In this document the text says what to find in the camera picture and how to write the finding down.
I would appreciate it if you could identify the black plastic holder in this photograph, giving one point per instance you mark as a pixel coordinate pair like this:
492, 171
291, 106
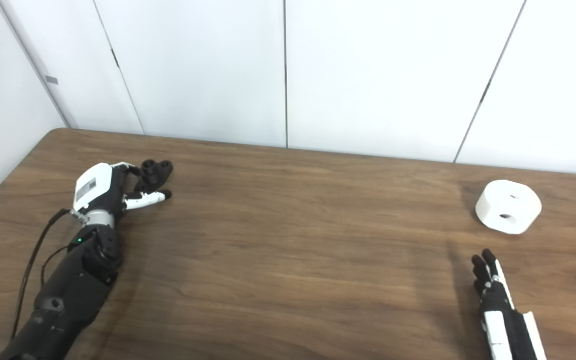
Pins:
157, 172

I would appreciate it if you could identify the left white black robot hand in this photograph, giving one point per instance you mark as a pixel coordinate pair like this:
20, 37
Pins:
95, 187

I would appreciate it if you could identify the round white plastic piece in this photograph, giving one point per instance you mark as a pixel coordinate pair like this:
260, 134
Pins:
508, 206

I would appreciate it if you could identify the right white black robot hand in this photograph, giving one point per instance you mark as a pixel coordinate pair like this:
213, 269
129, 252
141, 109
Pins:
505, 325

